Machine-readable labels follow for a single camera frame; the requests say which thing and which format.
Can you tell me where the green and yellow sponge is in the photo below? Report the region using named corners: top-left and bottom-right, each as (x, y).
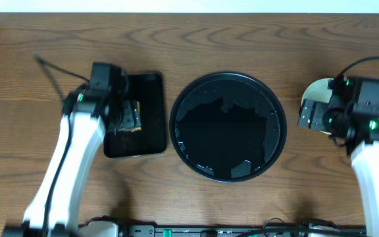
top-left (122, 100), bottom-right (141, 132)

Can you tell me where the light blue plate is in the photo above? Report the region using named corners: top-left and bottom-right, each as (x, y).
top-left (301, 78), bottom-right (333, 104)

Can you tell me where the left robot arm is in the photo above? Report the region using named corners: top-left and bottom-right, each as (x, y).
top-left (2, 88), bottom-right (140, 236)

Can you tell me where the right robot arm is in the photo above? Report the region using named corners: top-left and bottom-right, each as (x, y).
top-left (298, 98), bottom-right (379, 236)

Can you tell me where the black rectangular tray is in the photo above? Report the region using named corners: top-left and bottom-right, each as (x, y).
top-left (103, 73), bottom-right (166, 158)

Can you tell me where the black round tray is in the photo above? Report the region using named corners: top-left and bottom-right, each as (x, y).
top-left (169, 72), bottom-right (288, 182)

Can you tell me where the left black cable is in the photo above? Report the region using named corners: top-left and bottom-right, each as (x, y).
top-left (33, 54), bottom-right (91, 237)

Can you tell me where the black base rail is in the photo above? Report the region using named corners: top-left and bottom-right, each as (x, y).
top-left (78, 217), bottom-right (366, 237)

